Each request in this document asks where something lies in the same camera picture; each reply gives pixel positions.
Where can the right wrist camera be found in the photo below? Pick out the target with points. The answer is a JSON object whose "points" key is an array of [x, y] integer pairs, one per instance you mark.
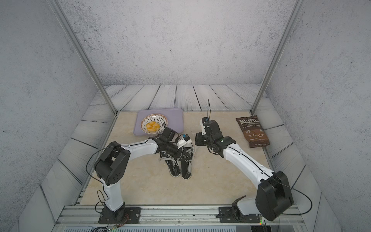
{"points": [[204, 122]]}

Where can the brown potato chips bag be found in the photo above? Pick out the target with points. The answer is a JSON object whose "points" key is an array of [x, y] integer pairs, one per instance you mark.
{"points": [[253, 132]]}

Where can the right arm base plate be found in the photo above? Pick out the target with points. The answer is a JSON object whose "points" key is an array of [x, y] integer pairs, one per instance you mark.
{"points": [[232, 214]]}

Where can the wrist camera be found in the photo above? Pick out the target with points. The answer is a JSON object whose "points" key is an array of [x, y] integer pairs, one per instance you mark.
{"points": [[204, 122], [184, 140]]}

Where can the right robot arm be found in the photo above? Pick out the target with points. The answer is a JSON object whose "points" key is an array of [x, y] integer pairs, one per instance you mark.
{"points": [[274, 194]]}

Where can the patterned ceramic bowl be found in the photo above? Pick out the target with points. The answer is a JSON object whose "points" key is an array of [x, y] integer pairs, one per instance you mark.
{"points": [[159, 118]]}

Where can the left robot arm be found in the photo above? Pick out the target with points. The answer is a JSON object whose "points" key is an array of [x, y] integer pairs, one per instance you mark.
{"points": [[112, 163]]}

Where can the black canvas sneaker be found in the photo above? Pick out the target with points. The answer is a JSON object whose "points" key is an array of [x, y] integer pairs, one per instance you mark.
{"points": [[171, 162], [186, 161]]}

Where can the aluminium front rail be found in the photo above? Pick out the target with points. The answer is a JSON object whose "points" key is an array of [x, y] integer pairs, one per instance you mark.
{"points": [[197, 218]]}

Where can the left aluminium frame post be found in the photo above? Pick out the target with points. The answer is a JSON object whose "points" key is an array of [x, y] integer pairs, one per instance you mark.
{"points": [[62, 19]]}

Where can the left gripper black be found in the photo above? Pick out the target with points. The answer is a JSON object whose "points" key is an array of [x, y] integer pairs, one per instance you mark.
{"points": [[178, 154]]}

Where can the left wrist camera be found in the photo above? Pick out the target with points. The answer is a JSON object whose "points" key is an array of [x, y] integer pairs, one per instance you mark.
{"points": [[184, 140]]}

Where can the lavender tray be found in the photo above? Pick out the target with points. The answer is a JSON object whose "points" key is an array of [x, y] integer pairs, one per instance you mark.
{"points": [[174, 116]]}

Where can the right aluminium frame post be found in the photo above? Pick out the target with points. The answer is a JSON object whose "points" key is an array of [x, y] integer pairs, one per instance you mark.
{"points": [[278, 53]]}

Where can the aluminium frame post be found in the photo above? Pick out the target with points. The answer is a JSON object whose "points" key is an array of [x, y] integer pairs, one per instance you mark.
{"points": [[62, 19], [278, 53]]}

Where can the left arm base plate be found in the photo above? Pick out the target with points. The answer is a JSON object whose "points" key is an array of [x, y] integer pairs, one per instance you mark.
{"points": [[124, 215]]}

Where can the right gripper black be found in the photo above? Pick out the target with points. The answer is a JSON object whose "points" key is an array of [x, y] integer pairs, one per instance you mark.
{"points": [[198, 137]]}

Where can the yellow bread roll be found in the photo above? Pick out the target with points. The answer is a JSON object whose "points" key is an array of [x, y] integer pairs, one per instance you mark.
{"points": [[152, 126]]}

